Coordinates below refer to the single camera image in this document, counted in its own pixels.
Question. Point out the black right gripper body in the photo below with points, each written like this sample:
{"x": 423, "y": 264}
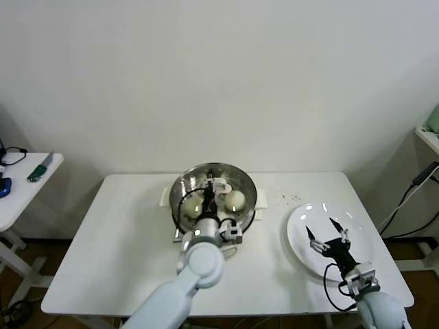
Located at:
{"x": 339, "y": 253}

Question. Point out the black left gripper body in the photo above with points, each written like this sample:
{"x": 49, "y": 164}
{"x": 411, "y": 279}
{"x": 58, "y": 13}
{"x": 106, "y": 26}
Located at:
{"x": 207, "y": 202}

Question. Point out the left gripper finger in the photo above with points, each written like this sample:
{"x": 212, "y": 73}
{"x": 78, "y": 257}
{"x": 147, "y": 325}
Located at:
{"x": 216, "y": 200}
{"x": 210, "y": 180}

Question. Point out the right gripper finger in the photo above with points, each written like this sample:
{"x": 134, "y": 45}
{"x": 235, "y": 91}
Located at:
{"x": 343, "y": 233}
{"x": 316, "y": 241}

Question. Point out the round glass pot lid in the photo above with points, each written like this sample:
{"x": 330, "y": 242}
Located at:
{"x": 185, "y": 186}

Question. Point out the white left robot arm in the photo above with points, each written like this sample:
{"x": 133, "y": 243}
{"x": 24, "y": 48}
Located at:
{"x": 202, "y": 260}

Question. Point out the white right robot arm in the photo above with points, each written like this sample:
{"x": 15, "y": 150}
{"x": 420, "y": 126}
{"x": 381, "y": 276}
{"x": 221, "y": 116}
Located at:
{"x": 380, "y": 310}

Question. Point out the perforated steel steamer basket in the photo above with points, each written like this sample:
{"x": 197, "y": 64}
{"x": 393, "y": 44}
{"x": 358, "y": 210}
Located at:
{"x": 252, "y": 205}

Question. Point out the round white plate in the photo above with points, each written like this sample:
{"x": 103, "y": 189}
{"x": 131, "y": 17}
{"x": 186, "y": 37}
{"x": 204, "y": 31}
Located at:
{"x": 302, "y": 233}

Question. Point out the black power adapter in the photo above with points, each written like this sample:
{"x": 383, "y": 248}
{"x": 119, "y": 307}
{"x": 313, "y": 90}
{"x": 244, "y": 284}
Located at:
{"x": 423, "y": 174}

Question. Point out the white shelf rack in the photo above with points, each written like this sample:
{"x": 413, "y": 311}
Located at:
{"x": 428, "y": 137}

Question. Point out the mint green appliance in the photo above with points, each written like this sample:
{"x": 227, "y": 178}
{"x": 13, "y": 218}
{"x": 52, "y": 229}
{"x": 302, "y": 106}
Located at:
{"x": 435, "y": 120}

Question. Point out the white side table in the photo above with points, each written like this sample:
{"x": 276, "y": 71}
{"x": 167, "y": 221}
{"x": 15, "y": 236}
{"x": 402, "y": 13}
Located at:
{"x": 31, "y": 192}

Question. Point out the blue plastic object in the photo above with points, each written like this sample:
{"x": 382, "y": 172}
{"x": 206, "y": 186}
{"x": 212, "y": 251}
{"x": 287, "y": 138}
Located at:
{"x": 5, "y": 188}

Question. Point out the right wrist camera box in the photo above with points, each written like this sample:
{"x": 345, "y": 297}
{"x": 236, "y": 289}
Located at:
{"x": 363, "y": 282}

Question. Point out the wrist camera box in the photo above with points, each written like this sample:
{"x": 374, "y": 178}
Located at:
{"x": 233, "y": 234}
{"x": 363, "y": 282}

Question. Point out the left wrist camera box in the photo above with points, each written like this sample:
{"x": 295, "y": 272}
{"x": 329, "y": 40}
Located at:
{"x": 233, "y": 234}

